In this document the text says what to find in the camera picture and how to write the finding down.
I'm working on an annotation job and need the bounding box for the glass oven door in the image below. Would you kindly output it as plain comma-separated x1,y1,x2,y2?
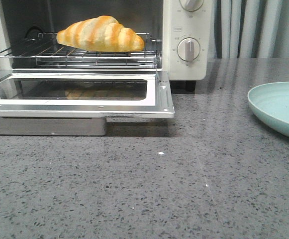
0,71,174,119

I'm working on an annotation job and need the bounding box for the upper cream temperature knob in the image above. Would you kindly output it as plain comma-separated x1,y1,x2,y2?
180,0,204,12

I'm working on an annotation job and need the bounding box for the cream Toshiba toaster oven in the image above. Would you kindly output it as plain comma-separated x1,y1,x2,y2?
0,0,213,82

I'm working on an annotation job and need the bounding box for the lower cream timer knob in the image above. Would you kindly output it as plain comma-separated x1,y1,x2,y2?
177,38,200,62

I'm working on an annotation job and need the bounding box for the golden striped bread roll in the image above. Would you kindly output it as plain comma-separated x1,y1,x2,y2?
56,15,145,52

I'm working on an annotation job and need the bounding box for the mint green plate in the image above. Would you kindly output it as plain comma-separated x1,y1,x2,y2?
248,82,289,137

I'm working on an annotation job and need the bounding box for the metal wire oven rack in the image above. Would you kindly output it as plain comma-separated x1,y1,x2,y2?
0,33,162,70

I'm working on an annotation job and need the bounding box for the black right oven foot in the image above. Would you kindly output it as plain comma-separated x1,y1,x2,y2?
185,80,196,92

